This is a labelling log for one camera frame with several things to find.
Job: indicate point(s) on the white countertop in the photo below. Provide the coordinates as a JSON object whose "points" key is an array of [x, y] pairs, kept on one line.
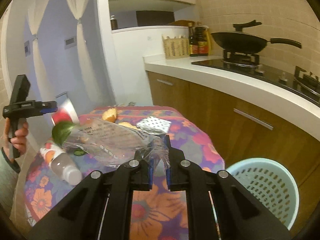
{"points": [[283, 103]]}

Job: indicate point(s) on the dark sauce bottle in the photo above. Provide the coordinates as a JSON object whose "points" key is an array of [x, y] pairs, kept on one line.
{"points": [[193, 44]]}

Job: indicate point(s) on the white curtain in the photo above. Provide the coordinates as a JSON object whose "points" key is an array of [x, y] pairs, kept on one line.
{"points": [[36, 9]]}

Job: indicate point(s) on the black gas stove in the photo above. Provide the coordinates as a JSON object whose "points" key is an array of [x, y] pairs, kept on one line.
{"points": [[301, 82]]}

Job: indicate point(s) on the orange peel piece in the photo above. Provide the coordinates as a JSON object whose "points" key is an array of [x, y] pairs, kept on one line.
{"points": [[110, 115], [127, 124]]}

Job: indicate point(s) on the clear plastic bag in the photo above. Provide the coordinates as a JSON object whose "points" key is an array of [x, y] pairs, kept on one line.
{"points": [[112, 144]]}

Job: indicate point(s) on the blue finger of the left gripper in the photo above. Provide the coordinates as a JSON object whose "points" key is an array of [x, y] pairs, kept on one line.
{"points": [[49, 110]]}

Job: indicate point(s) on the dark jar on shelf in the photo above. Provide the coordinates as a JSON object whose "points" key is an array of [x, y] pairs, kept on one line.
{"points": [[114, 23]]}

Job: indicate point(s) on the plastic drink bottle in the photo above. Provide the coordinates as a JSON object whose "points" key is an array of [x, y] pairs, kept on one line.
{"points": [[61, 163]]}

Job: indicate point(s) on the green vegetable leaf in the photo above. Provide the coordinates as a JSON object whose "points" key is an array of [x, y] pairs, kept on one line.
{"points": [[64, 131]]}

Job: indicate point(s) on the woven beige basket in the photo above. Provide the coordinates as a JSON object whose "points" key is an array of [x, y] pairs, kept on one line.
{"points": [[176, 48]]}

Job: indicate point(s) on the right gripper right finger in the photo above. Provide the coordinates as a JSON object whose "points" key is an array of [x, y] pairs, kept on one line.
{"points": [[218, 206]]}

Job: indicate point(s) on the red snack wrapper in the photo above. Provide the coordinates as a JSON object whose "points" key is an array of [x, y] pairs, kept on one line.
{"points": [[66, 112]]}

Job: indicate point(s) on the grey left sleeve forearm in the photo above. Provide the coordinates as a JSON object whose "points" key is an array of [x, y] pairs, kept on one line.
{"points": [[9, 177]]}

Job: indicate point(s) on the person's left hand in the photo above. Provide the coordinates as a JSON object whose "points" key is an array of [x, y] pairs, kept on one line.
{"points": [[19, 140]]}

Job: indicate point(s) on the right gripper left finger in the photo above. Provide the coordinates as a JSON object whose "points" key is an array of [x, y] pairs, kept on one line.
{"points": [[99, 207]]}

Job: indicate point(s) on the dotted white paper wrapper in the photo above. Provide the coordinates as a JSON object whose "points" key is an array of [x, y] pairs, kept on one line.
{"points": [[154, 125]]}

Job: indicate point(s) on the black wok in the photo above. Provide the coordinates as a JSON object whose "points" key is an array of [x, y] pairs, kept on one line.
{"points": [[239, 42]]}

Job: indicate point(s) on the wooden kitchen cabinet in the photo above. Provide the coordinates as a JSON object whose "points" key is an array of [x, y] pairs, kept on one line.
{"points": [[241, 130]]}

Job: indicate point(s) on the light blue trash basket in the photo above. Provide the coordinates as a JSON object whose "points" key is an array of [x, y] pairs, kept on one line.
{"points": [[272, 184]]}

